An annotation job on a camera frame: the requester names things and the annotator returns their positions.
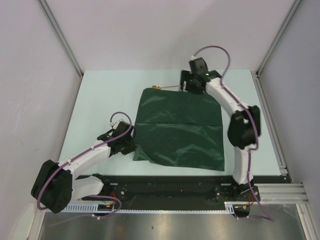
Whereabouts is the left white cable duct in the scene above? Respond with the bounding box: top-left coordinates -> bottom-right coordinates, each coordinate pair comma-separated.
61,203 -> 115,213

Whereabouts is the gold spoon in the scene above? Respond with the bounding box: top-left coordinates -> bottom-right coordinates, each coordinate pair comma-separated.
152,85 -> 180,90

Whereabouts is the aluminium frame post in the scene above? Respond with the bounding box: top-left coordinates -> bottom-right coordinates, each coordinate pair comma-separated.
255,0 -> 304,76
37,0 -> 84,79

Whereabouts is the left aluminium frame post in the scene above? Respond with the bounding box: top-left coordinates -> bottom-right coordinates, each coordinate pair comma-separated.
37,0 -> 84,79

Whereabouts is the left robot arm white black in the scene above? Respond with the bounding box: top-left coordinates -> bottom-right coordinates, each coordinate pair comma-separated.
30,120 -> 136,214

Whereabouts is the white cable duct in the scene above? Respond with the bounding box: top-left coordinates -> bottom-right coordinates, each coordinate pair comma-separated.
225,202 -> 253,215
61,203 -> 115,213

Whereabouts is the right aluminium frame post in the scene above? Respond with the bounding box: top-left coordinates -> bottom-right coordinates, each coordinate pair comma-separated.
255,0 -> 304,76

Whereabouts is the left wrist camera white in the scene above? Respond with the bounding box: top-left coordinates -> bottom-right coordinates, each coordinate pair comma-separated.
109,119 -> 123,130

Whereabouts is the right white cable duct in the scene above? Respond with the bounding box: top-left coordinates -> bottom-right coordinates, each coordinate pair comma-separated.
225,202 -> 253,215

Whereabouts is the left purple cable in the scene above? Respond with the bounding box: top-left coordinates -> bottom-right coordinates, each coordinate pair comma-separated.
36,111 -> 133,227

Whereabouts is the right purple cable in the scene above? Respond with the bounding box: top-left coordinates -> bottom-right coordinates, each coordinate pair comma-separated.
193,45 -> 275,222

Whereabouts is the right aluminium rail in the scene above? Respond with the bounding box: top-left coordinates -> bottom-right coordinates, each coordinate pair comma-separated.
251,71 -> 309,205

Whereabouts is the dark green cloth napkin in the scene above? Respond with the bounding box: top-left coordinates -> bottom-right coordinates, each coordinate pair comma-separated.
133,88 -> 225,171

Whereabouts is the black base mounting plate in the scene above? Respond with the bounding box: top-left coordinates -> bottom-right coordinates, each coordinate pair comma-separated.
74,174 -> 292,211

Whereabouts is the purple cable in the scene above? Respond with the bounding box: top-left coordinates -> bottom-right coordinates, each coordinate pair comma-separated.
36,111 -> 133,227
193,45 -> 275,222

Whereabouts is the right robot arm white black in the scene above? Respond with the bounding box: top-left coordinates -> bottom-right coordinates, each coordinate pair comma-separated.
180,56 -> 261,201

